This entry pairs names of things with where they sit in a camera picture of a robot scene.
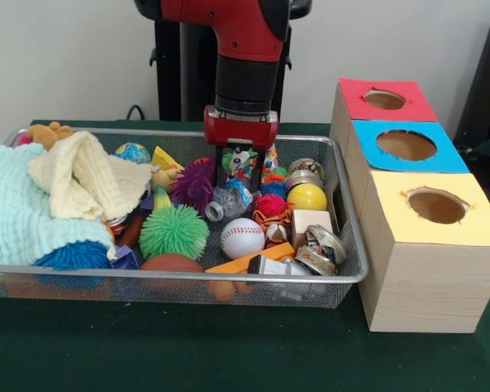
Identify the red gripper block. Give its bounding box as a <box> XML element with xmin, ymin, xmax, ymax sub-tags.
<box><xmin>203</xmin><ymin>105</ymin><xmax>279</xmax><ymax>193</ymax></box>

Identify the colourful printed wrapper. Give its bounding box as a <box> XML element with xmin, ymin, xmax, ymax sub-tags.
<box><xmin>222</xmin><ymin>143</ymin><xmax>279</xmax><ymax>191</ymax></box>

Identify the crushed clear plastic bottle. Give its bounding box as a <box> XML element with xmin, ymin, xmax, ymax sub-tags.
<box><xmin>203</xmin><ymin>181</ymin><xmax>255</xmax><ymax>224</ymax></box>

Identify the cream knitted cloth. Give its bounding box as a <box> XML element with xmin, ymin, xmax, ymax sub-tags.
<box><xmin>26</xmin><ymin>130</ymin><xmax>154</xmax><ymax>221</ymax></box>

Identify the shallow mesh bin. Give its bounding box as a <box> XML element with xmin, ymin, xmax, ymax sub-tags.
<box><xmin>0</xmin><ymin>127</ymin><xmax>369</xmax><ymax>311</ymax></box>

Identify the wooden box with three holes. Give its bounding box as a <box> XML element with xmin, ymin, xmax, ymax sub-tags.
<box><xmin>329</xmin><ymin>77</ymin><xmax>490</xmax><ymax>334</ymax></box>

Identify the green spiky monster toy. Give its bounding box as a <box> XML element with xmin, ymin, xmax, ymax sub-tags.
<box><xmin>221</xmin><ymin>147</ymin><xmax>259</xmax><ymax>169</ymax></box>

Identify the purple spiky monster toy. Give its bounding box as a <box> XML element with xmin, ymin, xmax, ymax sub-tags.
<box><xmin>169</xmin><ymin>157</ymin><xmax>217</xmax><ymax>212</ymax></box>

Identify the white baseball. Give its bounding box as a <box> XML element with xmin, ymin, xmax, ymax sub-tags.
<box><xmin>220</xmin><ymin>217</ymin><xmax>266</xmax><ymax>261</ymax></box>

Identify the yellow ball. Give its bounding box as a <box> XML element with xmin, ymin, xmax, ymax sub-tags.
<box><xmin>286</xmin><ymin>183</ymin><xmax>328</xmax><ymax>212</ymax></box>

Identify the wooden cube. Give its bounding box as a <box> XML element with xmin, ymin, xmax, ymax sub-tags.
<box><xmin>290</xmin><ymin>208</ymin><xmax>334</xmax><ymax>246</ymax></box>

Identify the green spiky ball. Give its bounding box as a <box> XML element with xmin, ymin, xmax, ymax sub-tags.
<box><xmin>138</xmin><ymin>203</ymin><xmax>211</xmax><ymax>262</ymax></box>

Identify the crushed silver can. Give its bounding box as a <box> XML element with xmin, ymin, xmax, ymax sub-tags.
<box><xmin>294</xmin><ymin>224</ymin><xmax>347</xmax><ymax>277</ymax></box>

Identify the light blue knitted cloth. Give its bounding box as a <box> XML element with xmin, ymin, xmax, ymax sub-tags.
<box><xmin>0</xmin><ymin>142</ymin><xmax>115</xmax><ymax>266</ymax></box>

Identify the black upright stand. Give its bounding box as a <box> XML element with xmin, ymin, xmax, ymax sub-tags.
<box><xmin>452</xmin><ymin>7</ymin><xmax>490</xmax><ymax>156</ymax></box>

